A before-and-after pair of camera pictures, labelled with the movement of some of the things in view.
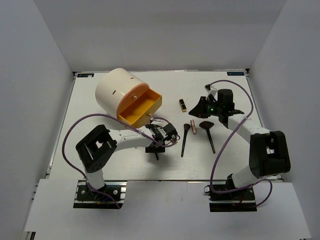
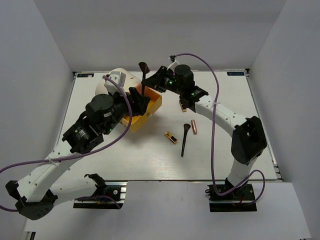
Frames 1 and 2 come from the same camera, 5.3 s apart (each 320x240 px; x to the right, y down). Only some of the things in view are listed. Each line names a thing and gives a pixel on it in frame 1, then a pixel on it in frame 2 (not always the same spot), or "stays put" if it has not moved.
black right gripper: x=199 y=111 to x=156 y=80
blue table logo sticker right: x=235 y=73 stays put
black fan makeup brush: x=207 y=125 to x=145 y=69
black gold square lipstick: x=182 y=105 stays put
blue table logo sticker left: x=85 y=75 stays put
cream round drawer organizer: x=120 y=93 stays put
